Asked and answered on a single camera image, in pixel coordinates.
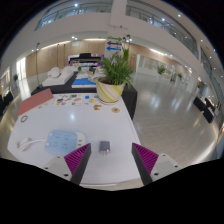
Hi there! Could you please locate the small potted floor plant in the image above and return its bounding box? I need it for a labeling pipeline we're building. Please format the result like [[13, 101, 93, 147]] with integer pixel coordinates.
[[12, 73, 19, 89]]

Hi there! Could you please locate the black low platform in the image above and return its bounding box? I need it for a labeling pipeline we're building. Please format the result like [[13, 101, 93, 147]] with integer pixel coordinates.
[[30, 71, 101, 97]]

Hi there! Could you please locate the grey block charger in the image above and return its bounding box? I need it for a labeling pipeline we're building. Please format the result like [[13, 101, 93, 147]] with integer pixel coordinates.
[[98, 140, 111, 156]]

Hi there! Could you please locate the tall black floor lamp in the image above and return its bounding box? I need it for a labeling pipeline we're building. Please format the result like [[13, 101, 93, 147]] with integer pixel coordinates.
[[55, 43, 61, 69], [34, 42, 41, 88]]

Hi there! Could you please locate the white power strip cable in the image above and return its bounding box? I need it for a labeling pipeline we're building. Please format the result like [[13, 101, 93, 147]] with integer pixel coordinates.
[[15, 137, 48, 152]]

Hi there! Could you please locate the large potted floor plant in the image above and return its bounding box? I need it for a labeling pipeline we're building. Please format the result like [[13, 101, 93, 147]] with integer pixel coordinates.
[[155, 63, 168, 83]]

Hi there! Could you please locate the colourful sticker sheet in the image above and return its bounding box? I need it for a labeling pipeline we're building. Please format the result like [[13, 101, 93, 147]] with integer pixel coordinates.
[[51, 93, 98, 107]]

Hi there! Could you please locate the blue display mat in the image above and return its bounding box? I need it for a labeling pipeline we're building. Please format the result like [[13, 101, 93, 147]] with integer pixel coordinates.
[[71, 77, 98, 89]]

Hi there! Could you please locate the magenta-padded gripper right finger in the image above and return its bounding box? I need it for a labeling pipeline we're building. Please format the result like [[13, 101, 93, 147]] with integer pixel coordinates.
[[131, 142, 184, 186]]

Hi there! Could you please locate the group of black chairs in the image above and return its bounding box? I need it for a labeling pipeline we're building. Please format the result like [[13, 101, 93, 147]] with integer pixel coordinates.
[[0, 90, 14, 113], [193, 95, 218, 124]]

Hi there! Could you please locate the black piano with purple panel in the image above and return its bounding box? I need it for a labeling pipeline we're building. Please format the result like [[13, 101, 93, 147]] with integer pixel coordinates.
[[68, 52, 104, 67]]

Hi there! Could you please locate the pink flat board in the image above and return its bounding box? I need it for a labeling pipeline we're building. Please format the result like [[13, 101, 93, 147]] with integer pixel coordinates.
[[17, 87, 54, 117]]

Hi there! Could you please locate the black cloth-covered table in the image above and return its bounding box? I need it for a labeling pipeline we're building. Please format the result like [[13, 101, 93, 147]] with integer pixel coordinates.
[[120, 83, 138, 120]]

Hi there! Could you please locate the potted plant in striped pot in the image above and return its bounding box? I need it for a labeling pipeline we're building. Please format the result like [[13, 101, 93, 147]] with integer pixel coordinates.
[[95, 46, 134, 105]]

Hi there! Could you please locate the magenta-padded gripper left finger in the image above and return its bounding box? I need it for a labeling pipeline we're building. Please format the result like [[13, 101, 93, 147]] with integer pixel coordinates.
[[39, 143, 93, 186]]

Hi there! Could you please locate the arrow direction sign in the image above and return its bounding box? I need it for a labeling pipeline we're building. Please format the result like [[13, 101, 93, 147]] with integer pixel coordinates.
[[105, 35, 123, 56]]

